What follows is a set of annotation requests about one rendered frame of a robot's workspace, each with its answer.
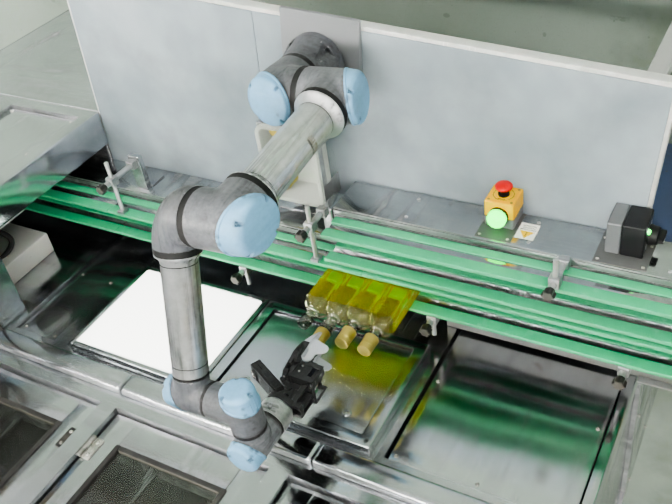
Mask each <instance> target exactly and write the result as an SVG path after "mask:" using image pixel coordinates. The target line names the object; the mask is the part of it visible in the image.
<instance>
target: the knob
mask: <svg viewBox="0 0 672 504"><path fill-rule="evenodd" d="M649 229H651V234H650V235H647V240H646V244H647V245H658V244H663V243H664V241H665V238H666V235H667V230H664V229H662V230H661V227H660V226H656V225H654V224H651V225H650V227H649Z"/></svg>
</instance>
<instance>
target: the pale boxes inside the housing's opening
mask: <svg viewBox="0 0 672 504"><path fill-rule="evenodd" d="M23 211H24V210H23ZM23 211H21V212H20V213H22V212H23ZM20 213H19V214H20ZM19 214H17V215H16V216H15V217H17V216H18V215H19ZM15 217H14V218H15ZM14 218H12V219H11V220H10V221H12V220H13V219H14ZM10 221H9V222H10ZM9 222H7V223H6V224H5V225H3V226H2V227H1V228H0V230H2V231H5V232H7V233H9V234H10V235H11V236H12V237H13V238H14V241H15V244H14V248H13V250H12V251H11V253H10V254H9V255H8V256H7V257H5V258H3V259H2V261H3V263H4V265H5V267H6V269H7V271H8V273H9V275H10V277H11V279H12V281H13V283H14V284H15V283H16V282H18V281H19V280H20V279H21V278H22V277H23V276H25V275H26V274H27V273H28V272H29V271H30V270H32V269H33V268H34V267H35V266H36V265H37V264H39V263H40V262H41V261H42V260H43V259H44V258H46V257H47V256H48V255H49V254H50V253H51V252H53V251H54V249H53V247H52V244H51V242H50V240H49V237H48V235H47V233H45V232H41V231H37V230H34V229H30V228H26V227H23V226H19V225H16V224H12V223H9ZM8 244H9V241H8V240H7V239H6V238H5V237H3V236H0V256H1V255H2V253H3V252H4V251H5V250H6V248H7V247H8Z"/></svg>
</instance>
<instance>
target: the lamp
mask: <svg viewBox="0 0 672 504"><path fill-rule="evenodd" d="M507 220H508V214H507V213H506V211H505V210H503V209H501V208H498V207H495V208H492V209H491V210H490V211H489V213H488V216H487V222H488V224H489V225H490V226H491V227H493V228H501V227H503V226H504V225H505V223H506V222H507Z"/></svg>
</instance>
